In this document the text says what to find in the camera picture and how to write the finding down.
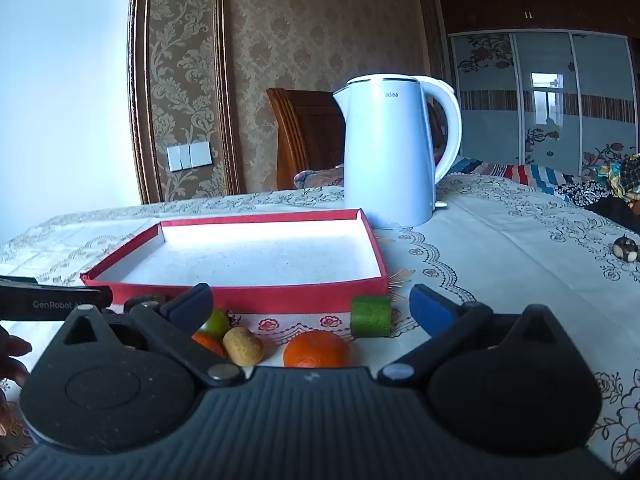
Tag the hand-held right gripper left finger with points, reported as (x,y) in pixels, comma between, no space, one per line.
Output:
(192,305)

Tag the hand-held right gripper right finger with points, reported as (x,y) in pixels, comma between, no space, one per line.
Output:
(430,310)

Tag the green tomato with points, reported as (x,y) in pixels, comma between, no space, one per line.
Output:
(219,324)

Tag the mandarin orange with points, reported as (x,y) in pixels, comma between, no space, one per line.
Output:
(316,351)
(207,344)

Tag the green cucumber piece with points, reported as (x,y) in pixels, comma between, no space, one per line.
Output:
(371,316)

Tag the small yellow potato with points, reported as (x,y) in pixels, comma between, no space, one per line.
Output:
(242,346)

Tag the red shallow tray box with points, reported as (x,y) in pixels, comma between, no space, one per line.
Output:
(250,255)

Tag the person's left hand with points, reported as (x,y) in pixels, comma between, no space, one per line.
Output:
(12,355)

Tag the white electric kettle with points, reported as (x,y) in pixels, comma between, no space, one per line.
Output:
(385,160)

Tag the striped quilt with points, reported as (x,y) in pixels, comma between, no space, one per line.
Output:
(530,175)

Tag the folded cloth on chair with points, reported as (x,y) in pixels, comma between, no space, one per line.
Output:
(320,177)

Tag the floral sliding door wardrobe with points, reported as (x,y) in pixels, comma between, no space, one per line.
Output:
(490,125)

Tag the wooden bed headboard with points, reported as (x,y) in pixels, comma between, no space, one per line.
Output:
(305,135)

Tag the dark cloth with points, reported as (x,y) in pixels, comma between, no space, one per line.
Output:
(617,215)

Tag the colourful clothes pile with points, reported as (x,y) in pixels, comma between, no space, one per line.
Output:
(622,175)

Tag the white wall switch panel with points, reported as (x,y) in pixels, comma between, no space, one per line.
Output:
(189,156)

